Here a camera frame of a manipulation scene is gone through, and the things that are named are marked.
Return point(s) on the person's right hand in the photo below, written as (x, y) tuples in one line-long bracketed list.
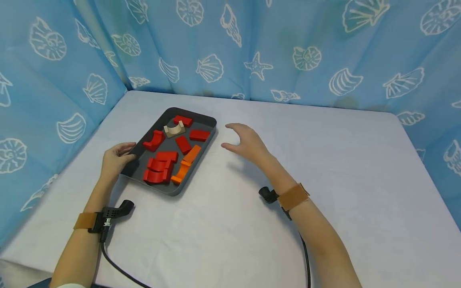
[(252, 146)]

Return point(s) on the person's left hand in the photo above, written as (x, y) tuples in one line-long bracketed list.
[(112, 163)]

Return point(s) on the person's left thumb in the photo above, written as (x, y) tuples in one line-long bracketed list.
[(129, 158)]

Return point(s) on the person's right index finger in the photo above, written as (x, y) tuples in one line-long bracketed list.
[(236, 128)]

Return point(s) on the person's left index finger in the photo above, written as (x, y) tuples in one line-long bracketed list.
[(125, 146)]

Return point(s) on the person's right thumb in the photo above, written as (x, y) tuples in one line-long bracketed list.
[(231, 147)]

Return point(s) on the dark grey tray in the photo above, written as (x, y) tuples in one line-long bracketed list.
[(169, 115)]

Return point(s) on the person's right forearm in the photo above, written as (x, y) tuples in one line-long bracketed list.
[(317, 236)]

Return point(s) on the person's left forearm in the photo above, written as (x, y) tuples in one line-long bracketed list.
[(86, 240)]

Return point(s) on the pile of red wooden blocks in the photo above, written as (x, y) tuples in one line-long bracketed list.
[(166, 156)]

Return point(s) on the orange rectangular wooden block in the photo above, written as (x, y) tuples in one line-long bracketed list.
[(192, 154)]

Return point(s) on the beige wooden arch block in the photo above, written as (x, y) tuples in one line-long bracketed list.
[(169, 130)]

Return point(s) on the black wrist band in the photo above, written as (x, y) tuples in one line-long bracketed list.
[(108, 214), (292, 196)]

